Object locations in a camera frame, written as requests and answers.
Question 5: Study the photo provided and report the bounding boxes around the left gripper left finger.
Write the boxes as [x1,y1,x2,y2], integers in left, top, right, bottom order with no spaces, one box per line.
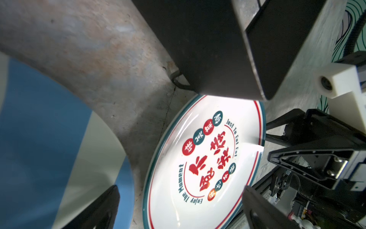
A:
[64,185,120,229]

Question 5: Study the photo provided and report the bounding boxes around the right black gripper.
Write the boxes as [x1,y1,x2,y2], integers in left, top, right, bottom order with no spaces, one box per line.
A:
[266,108,366,223]

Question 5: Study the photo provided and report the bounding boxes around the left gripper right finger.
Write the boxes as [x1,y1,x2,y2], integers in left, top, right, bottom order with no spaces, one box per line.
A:
[242,186,299,229]

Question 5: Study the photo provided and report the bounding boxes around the white plate red characters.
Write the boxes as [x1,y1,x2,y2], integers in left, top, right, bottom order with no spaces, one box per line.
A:
[143,95,266,229]

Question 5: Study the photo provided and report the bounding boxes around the black wire dish rack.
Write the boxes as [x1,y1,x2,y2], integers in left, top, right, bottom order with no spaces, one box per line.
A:
[134,1,326,101]

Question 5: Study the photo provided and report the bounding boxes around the blue striped plate near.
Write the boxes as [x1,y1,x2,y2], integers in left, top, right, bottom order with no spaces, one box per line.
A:
[1,54,134,229]

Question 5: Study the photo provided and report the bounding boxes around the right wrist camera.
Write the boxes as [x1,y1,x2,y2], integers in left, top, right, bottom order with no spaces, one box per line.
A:
[314,63,366,133]

